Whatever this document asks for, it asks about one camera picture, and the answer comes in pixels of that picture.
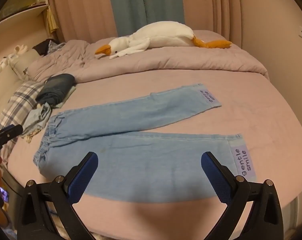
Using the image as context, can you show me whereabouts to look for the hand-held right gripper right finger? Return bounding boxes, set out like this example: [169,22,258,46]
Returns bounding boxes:
[201,151,284,240]

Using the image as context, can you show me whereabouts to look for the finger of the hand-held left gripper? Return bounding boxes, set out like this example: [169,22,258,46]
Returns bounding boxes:
[0,124,24,153]

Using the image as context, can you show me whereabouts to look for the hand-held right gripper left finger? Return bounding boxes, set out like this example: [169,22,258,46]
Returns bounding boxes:
[17,152,99,240]

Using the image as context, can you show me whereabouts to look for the light blue denim pants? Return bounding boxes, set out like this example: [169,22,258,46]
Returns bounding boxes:
[33,83,256,204]

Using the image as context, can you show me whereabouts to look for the crumpled light blue cloth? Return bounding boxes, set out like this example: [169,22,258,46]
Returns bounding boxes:
[21,102,52,143]

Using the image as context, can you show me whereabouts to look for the plaid pillow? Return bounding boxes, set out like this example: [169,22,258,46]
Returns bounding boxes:
[0,80,45,167]

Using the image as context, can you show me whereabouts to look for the dark folded jeans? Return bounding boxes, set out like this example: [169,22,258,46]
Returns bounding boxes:
[36,74,76,105]

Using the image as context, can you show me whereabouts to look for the small white plush toy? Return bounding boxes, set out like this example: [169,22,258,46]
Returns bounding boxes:
[0,44,28,74]

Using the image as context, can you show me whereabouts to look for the light green folded cloth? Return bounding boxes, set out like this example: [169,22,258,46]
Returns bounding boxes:
[51,85,77,108]

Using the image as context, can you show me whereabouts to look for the grey-green pillow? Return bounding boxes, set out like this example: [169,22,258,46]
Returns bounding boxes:
[6,47,45,81]

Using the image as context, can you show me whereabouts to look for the dark garment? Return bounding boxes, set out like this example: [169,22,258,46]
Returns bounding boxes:
[32,39,55,56]

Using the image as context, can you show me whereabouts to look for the blue checked shirt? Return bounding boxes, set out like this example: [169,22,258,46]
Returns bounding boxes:
[47,41,66,55]

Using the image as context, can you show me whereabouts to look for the yellow hanging cloth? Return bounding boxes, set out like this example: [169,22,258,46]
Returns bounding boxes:
[46,5,59,34]

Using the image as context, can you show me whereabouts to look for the pink duvet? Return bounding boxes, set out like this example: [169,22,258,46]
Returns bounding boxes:
[27,30,270,83]

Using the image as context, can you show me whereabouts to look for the pink curtain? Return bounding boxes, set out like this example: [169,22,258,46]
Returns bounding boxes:
[51,0,119,43]
[183,0,244,40]

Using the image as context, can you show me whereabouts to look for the white goose plush toy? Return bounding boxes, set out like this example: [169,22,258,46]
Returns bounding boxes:
[95,22,233,60]

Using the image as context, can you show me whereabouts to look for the teal curtain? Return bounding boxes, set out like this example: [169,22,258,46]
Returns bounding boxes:
[106,0,185,37]

